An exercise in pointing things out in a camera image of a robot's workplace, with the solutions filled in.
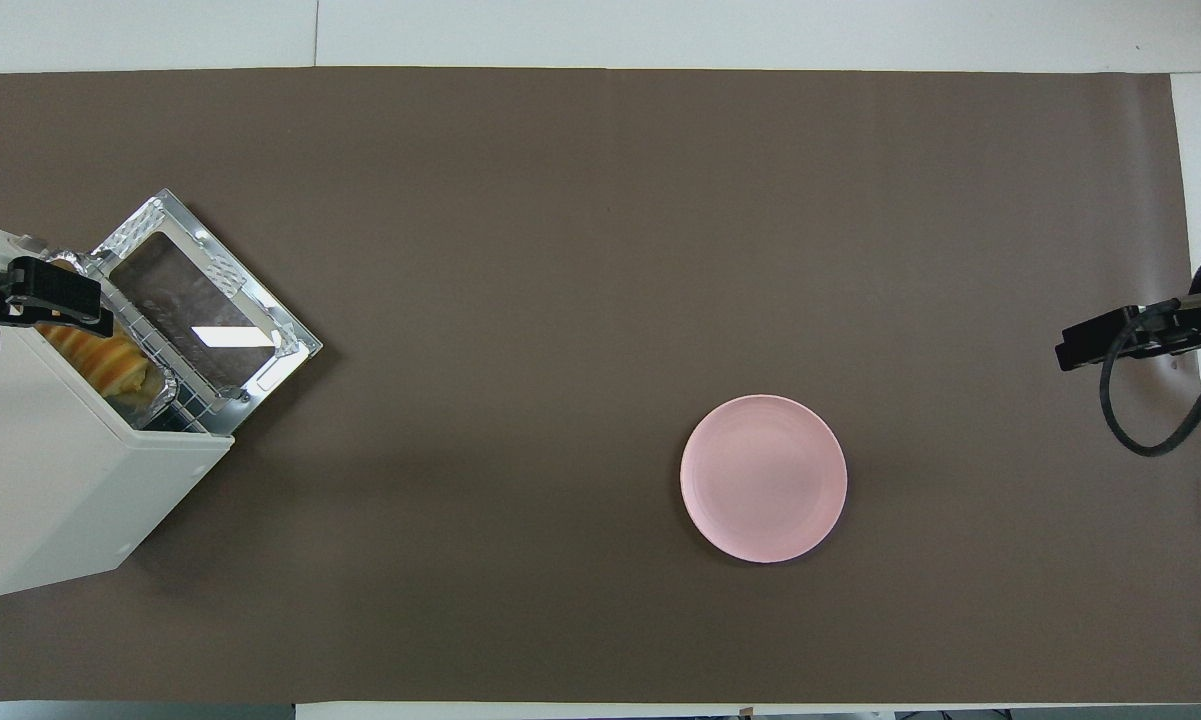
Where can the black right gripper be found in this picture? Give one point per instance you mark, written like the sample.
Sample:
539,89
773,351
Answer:
1130,335

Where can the golden braided bread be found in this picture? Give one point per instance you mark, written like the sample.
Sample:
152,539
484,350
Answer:
100,355

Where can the aluminium foil tray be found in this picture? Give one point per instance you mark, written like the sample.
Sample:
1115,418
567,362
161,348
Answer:
160,385

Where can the glass oven door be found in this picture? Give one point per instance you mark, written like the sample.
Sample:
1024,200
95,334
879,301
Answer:
195,300

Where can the white toaster oven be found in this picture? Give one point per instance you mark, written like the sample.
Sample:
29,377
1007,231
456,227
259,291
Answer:
50,480

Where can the pink round plate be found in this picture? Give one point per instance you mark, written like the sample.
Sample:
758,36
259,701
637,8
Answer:
763,478

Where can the brown paper table mat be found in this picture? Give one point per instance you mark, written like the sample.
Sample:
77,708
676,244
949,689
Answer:
580,300

